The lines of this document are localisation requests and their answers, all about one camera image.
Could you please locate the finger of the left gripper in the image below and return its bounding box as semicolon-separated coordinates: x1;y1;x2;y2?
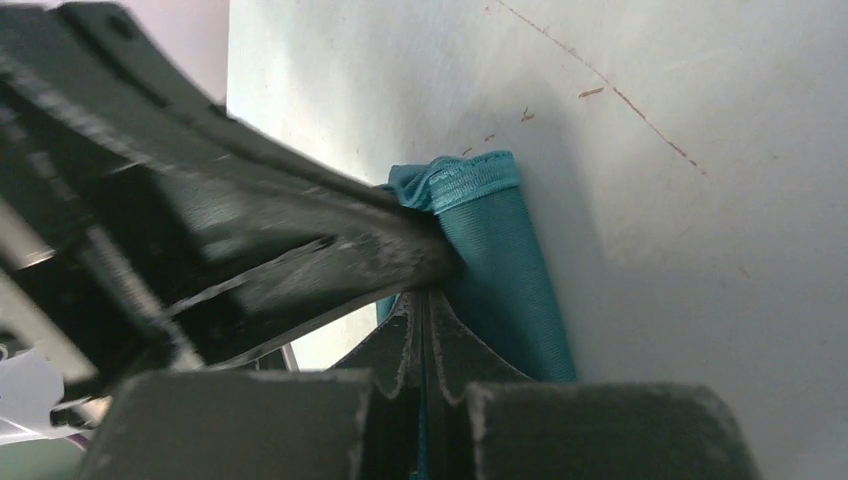
1;2;444;264
158;225;458;370

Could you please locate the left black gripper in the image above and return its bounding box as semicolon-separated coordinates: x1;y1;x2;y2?
1;66;206;409

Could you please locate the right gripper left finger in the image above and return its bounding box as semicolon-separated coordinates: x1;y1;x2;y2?
77;293;420;479

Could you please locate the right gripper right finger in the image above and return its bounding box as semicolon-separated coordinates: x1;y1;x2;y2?
422;292;760;479

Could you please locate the teal satin napkin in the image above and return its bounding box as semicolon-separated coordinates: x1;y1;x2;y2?
383;150;577;382

